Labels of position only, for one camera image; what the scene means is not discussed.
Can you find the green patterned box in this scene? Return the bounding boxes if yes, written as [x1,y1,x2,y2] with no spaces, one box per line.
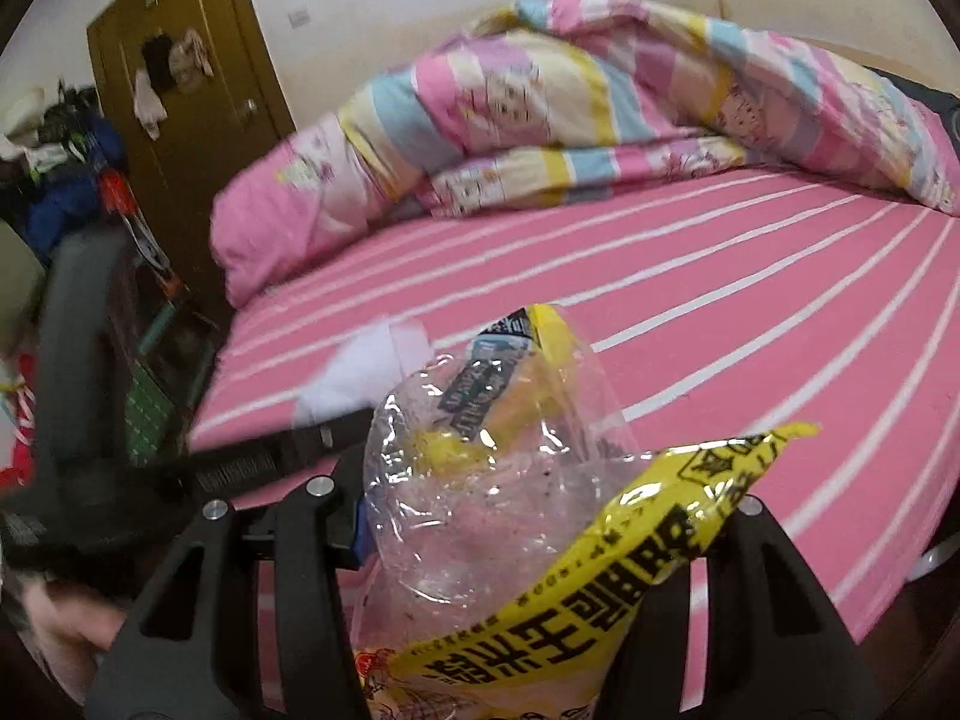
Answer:
[124,360,173,466]

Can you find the red white plastic bag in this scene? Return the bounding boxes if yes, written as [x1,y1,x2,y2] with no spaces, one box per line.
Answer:
[0,349,42,488]

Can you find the brown wooden door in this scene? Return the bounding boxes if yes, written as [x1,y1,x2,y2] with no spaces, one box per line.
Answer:
[86,0,297,316]

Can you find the pale hanging cloth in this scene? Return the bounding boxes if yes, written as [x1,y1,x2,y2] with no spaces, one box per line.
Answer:
[169,28,215,95]

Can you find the white tissue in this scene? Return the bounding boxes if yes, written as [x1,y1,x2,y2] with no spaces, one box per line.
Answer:
[296,315,436,425]

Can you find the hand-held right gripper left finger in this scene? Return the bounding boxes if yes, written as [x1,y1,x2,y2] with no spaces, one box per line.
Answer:
[84,457,372,720]

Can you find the pastel printed quilt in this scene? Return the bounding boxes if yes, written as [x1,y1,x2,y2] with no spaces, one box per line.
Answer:
[208,0,960,308]

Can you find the yellow clear plastic snack bag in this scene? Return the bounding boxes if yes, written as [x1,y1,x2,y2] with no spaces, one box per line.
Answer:
[352,304,822,720]

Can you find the person's left hand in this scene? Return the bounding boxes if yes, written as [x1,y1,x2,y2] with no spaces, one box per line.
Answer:
[19,577,128,698]

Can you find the pink striped bed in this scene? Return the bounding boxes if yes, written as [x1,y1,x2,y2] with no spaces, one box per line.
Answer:
[184,165,960,691]

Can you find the black hanging cloth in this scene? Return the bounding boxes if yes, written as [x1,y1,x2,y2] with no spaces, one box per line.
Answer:
[141,34,177,91]

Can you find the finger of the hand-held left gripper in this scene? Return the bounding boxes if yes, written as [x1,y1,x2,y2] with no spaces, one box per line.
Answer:
[277,409,376,466]

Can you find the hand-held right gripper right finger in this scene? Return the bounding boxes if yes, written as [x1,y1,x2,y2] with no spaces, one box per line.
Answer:
[600,495,884,720]

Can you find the black headboard item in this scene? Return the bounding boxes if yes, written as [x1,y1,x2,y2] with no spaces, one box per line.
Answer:
[862,64,960,136]

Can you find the red white toy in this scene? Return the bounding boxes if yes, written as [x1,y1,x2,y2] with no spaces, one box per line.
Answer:
[101,169,173,278]

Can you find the pile of clothes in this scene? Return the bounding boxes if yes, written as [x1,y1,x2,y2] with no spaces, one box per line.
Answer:
[0,82,128,263]

